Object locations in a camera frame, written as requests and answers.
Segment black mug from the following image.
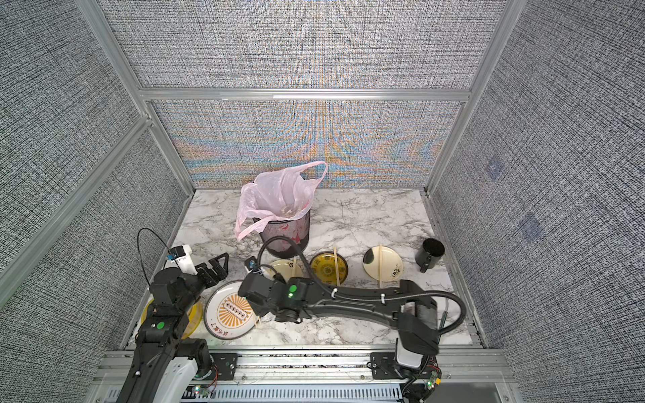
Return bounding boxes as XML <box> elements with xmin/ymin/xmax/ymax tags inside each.
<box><xmin>415</xmin><ymin>238</ymin><xmax>445</xmax><ymax>273</ymax></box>

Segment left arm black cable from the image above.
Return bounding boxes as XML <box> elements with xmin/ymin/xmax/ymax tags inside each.
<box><xmin>136</xmin><ymin>227</ymin><xmax>172</xmax><ymax>288</ymax></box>

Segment cream small plate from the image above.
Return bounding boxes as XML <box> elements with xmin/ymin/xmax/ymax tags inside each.
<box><xmin>263</xmin><ymin>259</ymin><xmax>306</xmax><ymax>281</ymax></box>

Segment black mesh trash bin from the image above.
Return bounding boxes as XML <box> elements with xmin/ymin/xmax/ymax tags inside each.
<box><xmin>251</xmin><ymin>173</ymin><xmax>312</xmax><ymax>260</ymax></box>

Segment yellow steamer basket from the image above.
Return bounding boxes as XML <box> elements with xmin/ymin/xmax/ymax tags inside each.
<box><xmin>139</xmin><ymin>297</ymin><xmax>203</xmax><ymax>339</ymax></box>

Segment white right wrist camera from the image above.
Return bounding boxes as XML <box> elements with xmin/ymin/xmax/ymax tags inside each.
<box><xmin>245</xmin><ymin>256</ymin><xmax>261</xmax><ymax>274</ymax></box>

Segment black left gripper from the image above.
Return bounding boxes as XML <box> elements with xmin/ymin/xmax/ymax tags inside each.
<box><xmin>177</xmin><ymin>251</ymin><xmax>228</xmax><ymax>313</ymax></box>

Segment pair of bare wooden chopsticks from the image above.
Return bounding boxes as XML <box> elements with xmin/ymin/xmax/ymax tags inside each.
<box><xmin>377</xmin><ymin>244</ymin><xmax>383</xmax><ymax>288</ymax></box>

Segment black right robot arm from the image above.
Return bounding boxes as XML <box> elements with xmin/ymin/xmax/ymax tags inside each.
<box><xmin>239</xmin><ymin>274</ymin><xmax>448</xmax><ymax>379</ymax></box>

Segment pink plastic trash bag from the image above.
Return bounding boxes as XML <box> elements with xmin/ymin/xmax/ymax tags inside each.
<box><xmin>234</xmin><ymin>161</ymin><xmax>329</xmax><ymax>241</ymax></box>

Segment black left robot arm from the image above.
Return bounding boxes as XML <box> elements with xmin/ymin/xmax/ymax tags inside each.
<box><xmin>118</xmin><ymin>253</ymin><xmax>229</xmax><ymax>402</ymax></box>

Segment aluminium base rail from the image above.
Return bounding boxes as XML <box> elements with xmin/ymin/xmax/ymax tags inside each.
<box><xmin>100</xmin><ymin>347</ymin><xmax>510</xmax><ymax>403</ymax></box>

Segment yellow patterned black plate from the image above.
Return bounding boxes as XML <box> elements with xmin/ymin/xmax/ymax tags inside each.
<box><xmin>309</xmin><ymin>252</ymin><xmax>349</xmax><ymax>285</ymax></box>

